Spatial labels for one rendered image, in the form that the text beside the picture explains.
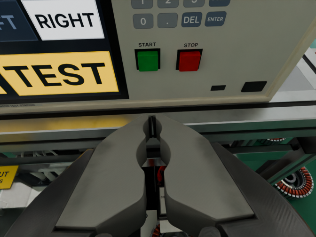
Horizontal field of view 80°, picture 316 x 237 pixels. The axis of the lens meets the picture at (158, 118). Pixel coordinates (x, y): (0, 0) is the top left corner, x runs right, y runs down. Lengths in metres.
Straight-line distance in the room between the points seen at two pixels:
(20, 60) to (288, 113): 0.28
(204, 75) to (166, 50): 0.05
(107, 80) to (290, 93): 0.22
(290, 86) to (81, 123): 0.27
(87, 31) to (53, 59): 0.04
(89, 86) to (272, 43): 0.18
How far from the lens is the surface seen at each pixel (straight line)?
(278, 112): 0.26
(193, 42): 0.18
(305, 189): 0.65
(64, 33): 0.18
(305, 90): 0.31
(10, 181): 0.30
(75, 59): 0.19
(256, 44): 0.20
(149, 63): 0.18
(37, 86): 0.23
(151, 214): 0.52
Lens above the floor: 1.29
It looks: 54 degrees down
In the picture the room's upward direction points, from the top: straight up
